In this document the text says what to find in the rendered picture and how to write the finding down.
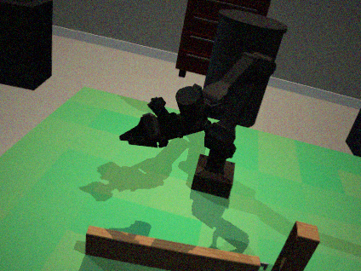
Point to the wooden side rail with dark hooks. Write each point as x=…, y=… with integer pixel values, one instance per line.
x=158, y=253

